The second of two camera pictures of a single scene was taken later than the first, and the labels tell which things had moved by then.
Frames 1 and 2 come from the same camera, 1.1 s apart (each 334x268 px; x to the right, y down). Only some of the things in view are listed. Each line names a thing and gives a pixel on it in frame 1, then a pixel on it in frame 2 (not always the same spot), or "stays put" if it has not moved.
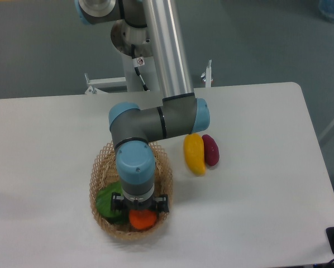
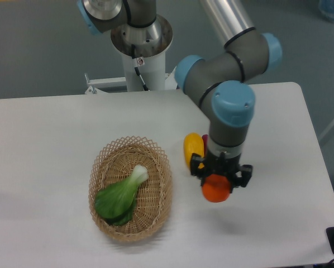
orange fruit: x=142 y=219 -> x=216 y=188
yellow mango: x=194 y=153 stays put
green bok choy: x=103 y=201 stays put
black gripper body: x=148 y=204 -> x=214 y=165
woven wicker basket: x=105 y=171 stays put
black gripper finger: x=162 y=203 -> x=245 y=174
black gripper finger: x=117 y=202 -> x=199 y=167
